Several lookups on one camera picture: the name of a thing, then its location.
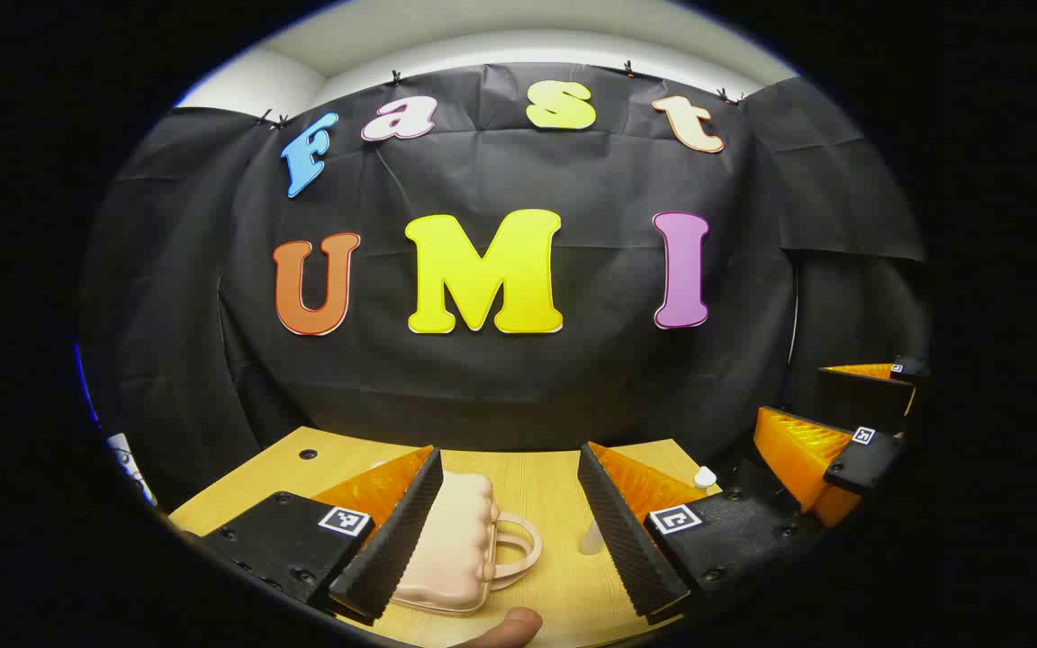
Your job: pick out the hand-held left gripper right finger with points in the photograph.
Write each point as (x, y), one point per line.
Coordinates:
(626, 540)

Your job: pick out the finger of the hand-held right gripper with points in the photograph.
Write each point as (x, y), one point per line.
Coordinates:
(865, 459)
(870, 400)

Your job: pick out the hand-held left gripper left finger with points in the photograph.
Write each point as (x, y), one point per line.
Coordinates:
(397, 531)

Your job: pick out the white cone-shaped bottle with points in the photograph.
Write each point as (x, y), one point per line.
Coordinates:
(591, 537)

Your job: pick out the small beige suitcase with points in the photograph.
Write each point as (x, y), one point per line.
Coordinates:
(455, 540)

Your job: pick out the white pump bottle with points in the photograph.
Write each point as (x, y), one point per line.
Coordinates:
(705, 478)

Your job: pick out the black backdrop cloth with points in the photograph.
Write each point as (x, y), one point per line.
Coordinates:
(572, 378)

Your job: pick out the white printed object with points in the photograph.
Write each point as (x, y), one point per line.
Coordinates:
(129, 463)

